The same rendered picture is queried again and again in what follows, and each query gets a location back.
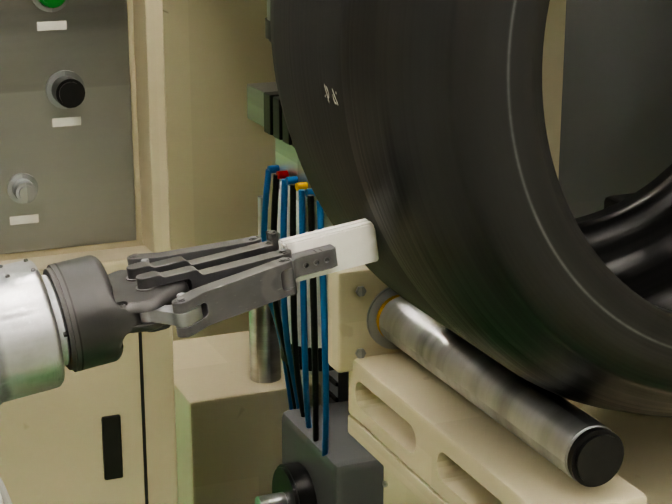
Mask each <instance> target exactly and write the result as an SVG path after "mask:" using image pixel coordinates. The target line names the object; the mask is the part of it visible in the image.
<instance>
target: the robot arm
mask: <svg viewBox="0 0 672 504"><path fill-rule="evenodd" d="M266 237H267V241H264V242H262V238H261V237H259V236H251V237H246V238H241V239H235V240H229V241H223V242H217V243H211V244H205V245H199V246H194V247H188V248H182V249H176V250H170V251H164V252H156V253H139V254H137V253H135V254H132V255H129V256H128V257H127V262H128V266H127V267H126V270H118V271H114V272H112V273H110V274H107V272H106V270H105V268H104V266H103V264H102V263H101V261H100V260H99V259H98V258H97V257H95V256H92V255H86V256H82V257H78V258H74V259H70V260H66V261H62V262H58V263H53V264H49V265H47V268H45V269H44V271H43V275H41V274H40V272H39V270H38V268H37V266H36V265H35V264H34V263H33V262H32V261H30V260H28V259H24V260H22V261H18V262H14V263H9V264H5V265H0V405H1V404H2V403H3V402H7V401H11V400H14V399H18V398H22V397H25V396H29V395H33V394H37V393H40V392H44V391H48V390H51V389H55V388H58V387H60V386H61V385H62V383H63V381H64V377H65V366H66V367H67V368H68V369H69V370H73V371H74V372H78V371H82V370H86V369H89V368H93V367H97V366H100V365H104V364H108V363H112V362H115V361H117V360H118V359H119V358H120V357H121V355H122V353H123V340H124V338H125V336H126V335H127V334H129V333H138V332H157V331H161V330H164V329H167V328H169V327H170V326H171V325H174V326H176V331H177V336H178V337H180V338H188V337H191V336H193V335H195V334H196V333H198V332H200V331H201V330H203V329H205V328H206V327H208V326H210V325H213V324H215V323H218V322H221V321H223V320H226V319H229V318H232V317H234V316H237V315H240V314H242V313H245V312H248V311H250V310H253V309H256V308H259V307H261V306H264V305H267V304H269V303H272V302H275V301H277V300H280V299H283V298H286V297H288V296H294V295H296V294H297V286H296V282H299V281H303V280H307V279H311V278H315V277H318V276H322V275H326V274H330V273H334V272H338V271H341V270H345V269H349V268H353V267H357V266H361V265H364V264H368V263H372V262H376V261H378V259H379V255H378V247H377V239H376V230H375V228H374V225H373V224H372V222H371V221H368V220H367V219H365V218H364V219H360V220H356V221H352V222H348V223H344V224H340V225H335V226H331V227H327V228H323V229H319V230H315V231H311V232H307V233H303V234H299V235H295V236H291V237H287V238H283V239H280V240H279V241H278V236H277V231H275V230H268V231H266Z"/></svg>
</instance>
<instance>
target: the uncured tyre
mask: <svg viewBox="0 0 672 504"><path fill-rule="evenodd" d="M549 2H550V0H270V27H271V45H272V56H273V64H274V71H275V77H276V83H277V88H278V94H279V98H280V102H281V106H282V110H283V114H284V118H285V121H286V124H287V128H288V131H289V134H290V137H291V139H292V142H293V145H294V148H295V150H296V153H297V155H298V158H299V161H300V163H301V166H302V168H303V171H304V173H305V175H306V177H307V179H308V182H309V184H310V186H311V188H312V190H313V192H314V194H315V196H316V198H317V199H318V201H319V203H320V205H321V207H322V208H323V210H324V212H325V213H326V215H327V217H328V218H329V220H330V221H331V223H332V224H333V226H335V225H340V224H344V223H348V222H352V221H356V220H360V219H364V218H365V219H367V220H368V221H371V222H372V224H373V225H374V228H375V230H376V239H377V247H378V255H379V259H378V261H376V262H372V263H368V264H365V265H366V266H367V267H368V268H369V270H370V271H371V272H373V273H374V274H375V275H376V276H377V277H378V278H379V279H380V280H381V281H382V282H383V283H385V284H386V285H387V286H388V287H389V288H391V289H392V290H393V291H394V292H396V293H397V294H398V295H400V296H401V297H402V298H404V299H405V300H407V301H408V302H409V303H411V304H412V305H414V306H415V307H417V308H418V309H420V310H421V311H423V312H424V313H426V314H427V315H429V316H430V317H432V318H433V319H435V320H436V321H437V322H439V323H440V324H442V325H443V326H445V327H446V328H448V329H449V330H451V331H452V332H454V333H455V334H457V335H458V336H460V337H461V338H463V339H464V340H466V341H467V342H469V343H470V344H472V345H473V346H474V347H476V348H477V349H479V350H480V351H482V352H483V353H485V354H486V355H488V356H489V357H491V358H492V359H494V360H495V361H497V362H498V363H500V364H501V365H503V366H504V367H506V368H507V369H509V370H510V371H512V372H513V373H515V374H516V375H518V376H520V377H522V378H523V379H525V380H527V381H529V382H530V383H532V384H534V385H536V386H538V387H540V388H542V389H545V390H547V391H549V392H551V393H554V394H556V395H559V396H561V397H564V398H567V399H570V400H573V401H576V402H579V403H582V404H586V405H590V406H594V407H598V408H603V409H608V410H614V411H621V412H627V413H634V414H640V415H648V416H657V417H672V164H671V165H670V166H669V167H668V168H667V169H666V170H664V171H663V172H662V173H661V174H660V175H659V176H657V177H656V178H655V179H654V180H652V181H651V182H650V183H648V184H647V185H646V186H644V187H643V188H641V189H640V190H638V191H637V192H635V193H634V194H632V195H630V196H629V197H627V198H625V199H623V200H622V201H620V202H618V203H616V204H614V205H612V206H609V207H607V208H605V209H602V210H600V211H597V212H595V213H592V214H589V215H586V216H582V217H579V218H574V216H573V214H572V212H571V210H570V208H569V206H568V204H567V202H566V199H565V197H564V194H563V192H562V189H561V186H560V184H559V181H558V178H557V175H556V171H555V168H554V164H553V160H552V157H551V152H550V148H549V143H548V138H547V132H546V125H545V118H544V108H543V93H542V60H543V44H544V34H545V27H546V20H547V13H548V8H549ZM321 74H323V75H325V76H328V77H330V78H333V79H335V80H338V91H339V100H340V108H341V115H342V117H341V116H339V115H337V114H335V113H332V112H330V111H328V110H326V109H325V106H324V99H323V91H322V82H321Z"/></svg>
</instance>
